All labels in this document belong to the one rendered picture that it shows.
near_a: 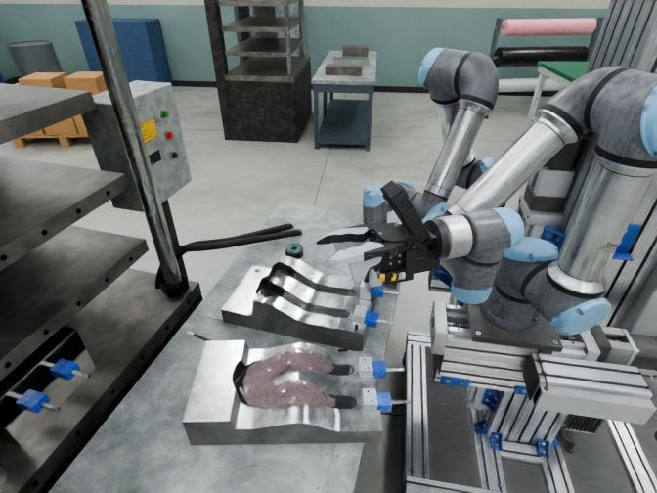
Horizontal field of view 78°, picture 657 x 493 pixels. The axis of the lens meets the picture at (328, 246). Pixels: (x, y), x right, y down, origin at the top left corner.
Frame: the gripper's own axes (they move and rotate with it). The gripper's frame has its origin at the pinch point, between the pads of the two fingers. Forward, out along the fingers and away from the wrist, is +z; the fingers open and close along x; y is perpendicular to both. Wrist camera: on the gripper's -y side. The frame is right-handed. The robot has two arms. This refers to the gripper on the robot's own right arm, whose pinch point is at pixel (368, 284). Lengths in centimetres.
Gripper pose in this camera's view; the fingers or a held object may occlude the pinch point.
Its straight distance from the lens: 139.0
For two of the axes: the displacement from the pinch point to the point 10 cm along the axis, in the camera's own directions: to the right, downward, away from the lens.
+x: 2.8, -4.9, 8.2
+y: 9.6, 1.0, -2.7
